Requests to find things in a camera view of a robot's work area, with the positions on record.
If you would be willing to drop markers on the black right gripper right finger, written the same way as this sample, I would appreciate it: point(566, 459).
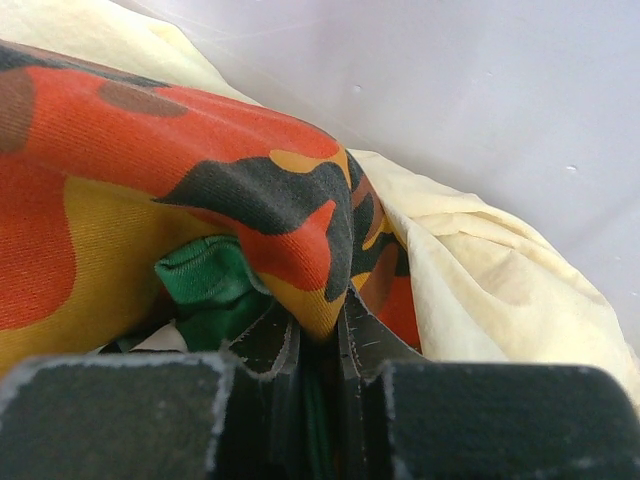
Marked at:
point(404, 417)

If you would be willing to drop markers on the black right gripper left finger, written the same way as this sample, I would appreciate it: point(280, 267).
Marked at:
point(114, 416)

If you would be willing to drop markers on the orange camouflage cloth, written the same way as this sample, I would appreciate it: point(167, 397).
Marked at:
point(104, 172)

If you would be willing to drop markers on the green white tie-dye cloth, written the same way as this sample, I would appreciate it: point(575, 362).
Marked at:
point(215, 300)

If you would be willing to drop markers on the cream cloth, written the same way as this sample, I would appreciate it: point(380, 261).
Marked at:
point(487, 286)

